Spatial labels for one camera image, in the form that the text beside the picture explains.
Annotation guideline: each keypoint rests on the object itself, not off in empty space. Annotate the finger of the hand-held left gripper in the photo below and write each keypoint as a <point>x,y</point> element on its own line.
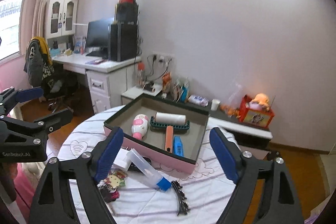
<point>31,94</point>
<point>55,119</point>

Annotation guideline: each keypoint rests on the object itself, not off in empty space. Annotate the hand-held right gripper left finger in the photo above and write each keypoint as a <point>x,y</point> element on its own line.
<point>109,153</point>

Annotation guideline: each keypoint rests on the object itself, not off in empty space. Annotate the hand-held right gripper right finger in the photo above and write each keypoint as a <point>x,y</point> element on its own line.
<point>224,155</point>

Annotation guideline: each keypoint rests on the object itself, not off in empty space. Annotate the white charger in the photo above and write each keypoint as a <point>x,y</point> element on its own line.
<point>120,161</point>

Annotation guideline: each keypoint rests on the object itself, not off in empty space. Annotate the black remote control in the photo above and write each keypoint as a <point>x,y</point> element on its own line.
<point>132,167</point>

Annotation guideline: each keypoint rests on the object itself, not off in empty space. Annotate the clear toothbrush case blue cap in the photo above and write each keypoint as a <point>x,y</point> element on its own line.
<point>144,166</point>

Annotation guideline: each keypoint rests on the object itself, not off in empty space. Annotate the pink white handheld device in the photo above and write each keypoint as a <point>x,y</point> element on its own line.
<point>139,125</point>

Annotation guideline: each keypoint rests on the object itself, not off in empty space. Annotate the blue plastic brush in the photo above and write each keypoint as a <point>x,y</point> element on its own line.
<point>178,148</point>

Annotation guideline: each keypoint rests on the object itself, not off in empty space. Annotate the pink cardboard box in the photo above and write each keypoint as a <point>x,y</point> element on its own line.
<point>155,140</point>

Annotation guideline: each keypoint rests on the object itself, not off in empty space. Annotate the green lint roller tray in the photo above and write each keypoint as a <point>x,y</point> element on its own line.
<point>157,128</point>

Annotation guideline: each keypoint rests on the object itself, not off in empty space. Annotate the black hair clip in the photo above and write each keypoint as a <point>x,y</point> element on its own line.
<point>181,197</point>

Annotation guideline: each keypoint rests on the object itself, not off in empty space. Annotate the grey jacket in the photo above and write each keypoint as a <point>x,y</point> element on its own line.
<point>34,64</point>

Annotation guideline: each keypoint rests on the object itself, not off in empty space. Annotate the black office chair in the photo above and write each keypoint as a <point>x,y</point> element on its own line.
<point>63,82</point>

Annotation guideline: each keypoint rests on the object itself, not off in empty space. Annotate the yellow cloth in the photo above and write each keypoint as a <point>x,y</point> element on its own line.
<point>43,47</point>

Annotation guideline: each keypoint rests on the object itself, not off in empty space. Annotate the red printed box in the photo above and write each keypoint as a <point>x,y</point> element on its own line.
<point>256,117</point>

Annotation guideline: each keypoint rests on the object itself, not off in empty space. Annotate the white paper cup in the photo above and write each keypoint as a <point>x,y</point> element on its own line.
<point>215,104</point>

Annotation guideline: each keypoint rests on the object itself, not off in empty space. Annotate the clear plastic bag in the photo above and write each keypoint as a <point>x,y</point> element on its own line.
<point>236,95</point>

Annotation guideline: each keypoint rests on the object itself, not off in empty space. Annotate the wet wipes pack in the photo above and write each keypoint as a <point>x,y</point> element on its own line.
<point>198,100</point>

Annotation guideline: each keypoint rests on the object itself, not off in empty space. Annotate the orange plush toy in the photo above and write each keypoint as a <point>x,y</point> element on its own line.
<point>260,100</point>

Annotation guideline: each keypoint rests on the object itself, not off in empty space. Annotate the blue white box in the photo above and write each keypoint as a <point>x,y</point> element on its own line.
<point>80,44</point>

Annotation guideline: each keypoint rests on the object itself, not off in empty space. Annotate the purple mouse pad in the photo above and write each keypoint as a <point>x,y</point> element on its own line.
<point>94,61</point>

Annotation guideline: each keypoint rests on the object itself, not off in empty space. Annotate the white desk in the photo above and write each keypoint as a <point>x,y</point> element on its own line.
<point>115,82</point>

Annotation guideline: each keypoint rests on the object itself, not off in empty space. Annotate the blue snack bag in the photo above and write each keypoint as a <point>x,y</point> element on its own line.
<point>185,92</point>

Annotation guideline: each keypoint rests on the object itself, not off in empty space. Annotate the small black gadget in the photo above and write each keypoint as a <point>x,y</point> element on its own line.
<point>149,87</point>

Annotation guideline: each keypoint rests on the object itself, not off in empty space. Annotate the window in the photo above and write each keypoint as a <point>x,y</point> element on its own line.
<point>10,19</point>

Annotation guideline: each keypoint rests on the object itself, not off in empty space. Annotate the white snack bag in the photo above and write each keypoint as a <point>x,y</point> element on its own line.
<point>177,90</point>

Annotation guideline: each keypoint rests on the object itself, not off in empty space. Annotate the clear bottle red cap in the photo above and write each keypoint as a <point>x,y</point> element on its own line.
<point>140,75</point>

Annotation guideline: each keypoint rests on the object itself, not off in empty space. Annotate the white glass door cabinet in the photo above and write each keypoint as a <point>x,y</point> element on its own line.
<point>69,16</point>

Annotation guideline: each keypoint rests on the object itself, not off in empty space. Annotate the black computer monitor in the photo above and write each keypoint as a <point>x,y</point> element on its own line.
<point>98,32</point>

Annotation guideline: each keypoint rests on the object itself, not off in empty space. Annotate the orange snack bag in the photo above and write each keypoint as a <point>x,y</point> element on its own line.
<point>166,82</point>

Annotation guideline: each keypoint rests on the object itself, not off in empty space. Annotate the black computer tower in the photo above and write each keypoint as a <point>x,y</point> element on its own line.
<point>126,41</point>

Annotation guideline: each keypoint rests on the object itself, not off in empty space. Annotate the black speaker box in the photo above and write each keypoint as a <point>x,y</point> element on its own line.
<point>127,14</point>

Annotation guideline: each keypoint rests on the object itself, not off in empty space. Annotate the white wall outlet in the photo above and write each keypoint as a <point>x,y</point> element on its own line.
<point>162,58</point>

